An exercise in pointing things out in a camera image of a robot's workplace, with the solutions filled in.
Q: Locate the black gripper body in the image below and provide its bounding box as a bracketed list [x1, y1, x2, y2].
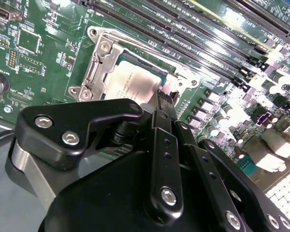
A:
[37, 149, 225, 232]

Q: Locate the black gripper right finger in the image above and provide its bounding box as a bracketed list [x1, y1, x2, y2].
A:
[167, 95, 290, 232]

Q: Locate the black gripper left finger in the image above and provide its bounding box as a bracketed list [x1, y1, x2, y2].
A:
[5, 88, 185, 222]

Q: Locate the metal socket cover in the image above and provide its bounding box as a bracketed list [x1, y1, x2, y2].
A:
[82, 40, 196, 104]

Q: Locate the silver CPU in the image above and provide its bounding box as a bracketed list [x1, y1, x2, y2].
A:
[102, 60, 169, 107]

